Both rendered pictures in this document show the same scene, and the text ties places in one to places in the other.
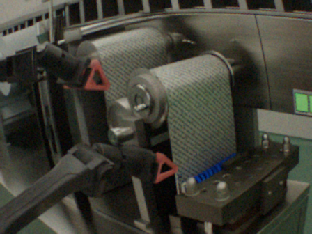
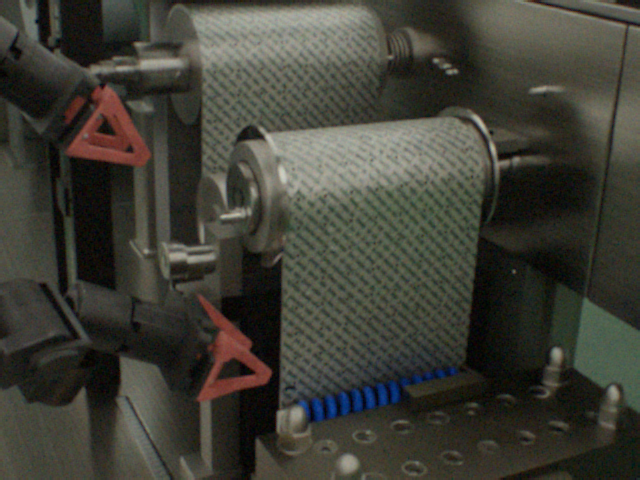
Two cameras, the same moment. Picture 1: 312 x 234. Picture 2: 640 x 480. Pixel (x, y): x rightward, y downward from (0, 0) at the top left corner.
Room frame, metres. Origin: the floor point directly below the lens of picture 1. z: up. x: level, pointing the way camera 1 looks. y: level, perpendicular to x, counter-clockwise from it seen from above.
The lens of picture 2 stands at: (0.22, -0.24, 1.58)
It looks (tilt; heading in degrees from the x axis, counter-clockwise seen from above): 22 degrees down; 11
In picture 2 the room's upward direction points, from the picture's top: 2 degrees clockwise
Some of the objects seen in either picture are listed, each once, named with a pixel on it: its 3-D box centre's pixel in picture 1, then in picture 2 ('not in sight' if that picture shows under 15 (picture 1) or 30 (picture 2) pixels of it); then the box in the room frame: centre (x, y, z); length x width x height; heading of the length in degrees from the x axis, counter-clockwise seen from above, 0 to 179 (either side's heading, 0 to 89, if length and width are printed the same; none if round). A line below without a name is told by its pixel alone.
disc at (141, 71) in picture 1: (146, 98); (258, 196); (1.11, 0.01, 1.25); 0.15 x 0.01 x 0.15; 39
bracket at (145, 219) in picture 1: (137, 177); (207, 357); (1.11, 0.07, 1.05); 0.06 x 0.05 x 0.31; 129
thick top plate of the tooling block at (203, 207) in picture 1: (248, 178); (461, 456); (1.07, -0.22, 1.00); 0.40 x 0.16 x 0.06; 129
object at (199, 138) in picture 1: (206, 140); (380, 320); (1.14, -0.12, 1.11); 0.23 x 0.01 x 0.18; 129
